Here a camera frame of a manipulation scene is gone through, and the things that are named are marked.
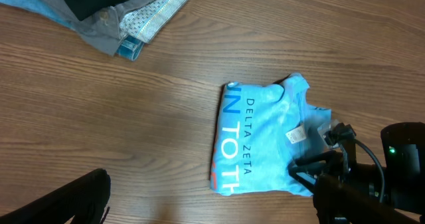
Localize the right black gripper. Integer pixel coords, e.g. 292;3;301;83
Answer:
288;122;357;193

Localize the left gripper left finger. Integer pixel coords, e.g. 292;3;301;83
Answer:
1;168;111;224

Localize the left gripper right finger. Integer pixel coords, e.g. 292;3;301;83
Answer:
313;174;418;224

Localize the light blue printed t-shirt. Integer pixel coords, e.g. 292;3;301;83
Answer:
210;73;331;197

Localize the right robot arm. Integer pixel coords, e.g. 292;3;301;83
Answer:
289;120;424;215

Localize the folded grey garment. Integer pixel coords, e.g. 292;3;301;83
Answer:
19;0;203;57

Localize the folded blue denim garment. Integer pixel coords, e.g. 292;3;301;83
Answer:
1;0;145;61

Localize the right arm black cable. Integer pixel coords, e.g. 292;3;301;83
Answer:
350;138;386;203

